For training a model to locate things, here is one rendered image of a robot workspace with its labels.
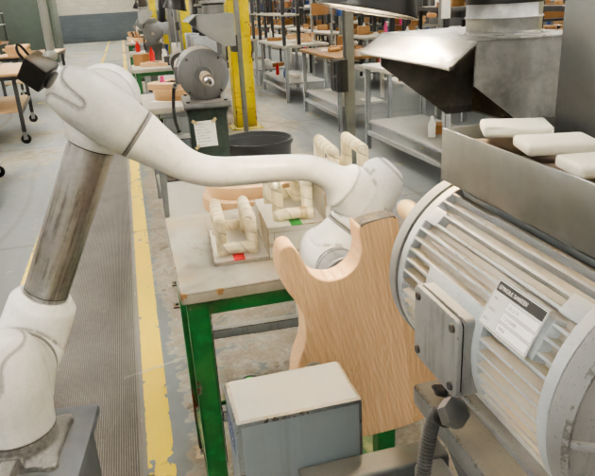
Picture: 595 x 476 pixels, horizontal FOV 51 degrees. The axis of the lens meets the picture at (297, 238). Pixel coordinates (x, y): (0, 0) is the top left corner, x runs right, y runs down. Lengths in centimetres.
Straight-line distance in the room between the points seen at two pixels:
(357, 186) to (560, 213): 76
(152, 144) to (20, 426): 63
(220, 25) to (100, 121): 185
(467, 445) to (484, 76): 43
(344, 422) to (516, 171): 38
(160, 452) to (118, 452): 16
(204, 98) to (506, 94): 261
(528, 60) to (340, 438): 52
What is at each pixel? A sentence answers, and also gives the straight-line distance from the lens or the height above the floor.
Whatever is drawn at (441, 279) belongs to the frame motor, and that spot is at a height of 129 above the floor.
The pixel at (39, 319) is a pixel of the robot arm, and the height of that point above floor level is 95.
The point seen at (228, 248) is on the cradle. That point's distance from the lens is 170.
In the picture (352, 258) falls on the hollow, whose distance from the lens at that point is 99.
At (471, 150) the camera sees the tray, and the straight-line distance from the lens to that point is 69.
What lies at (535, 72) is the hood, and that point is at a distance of 84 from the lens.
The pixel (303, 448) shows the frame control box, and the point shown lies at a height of 107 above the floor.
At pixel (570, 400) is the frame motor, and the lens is 54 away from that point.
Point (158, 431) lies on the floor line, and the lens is 269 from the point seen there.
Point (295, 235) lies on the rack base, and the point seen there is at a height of 99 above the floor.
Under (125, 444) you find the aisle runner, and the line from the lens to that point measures 266.
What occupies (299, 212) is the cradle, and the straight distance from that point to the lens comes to 170.
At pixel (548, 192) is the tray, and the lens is 59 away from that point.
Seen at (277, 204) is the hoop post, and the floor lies 107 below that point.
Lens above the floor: 159
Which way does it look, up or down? 21 degrees down
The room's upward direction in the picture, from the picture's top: 3 degrees counter-clockwise
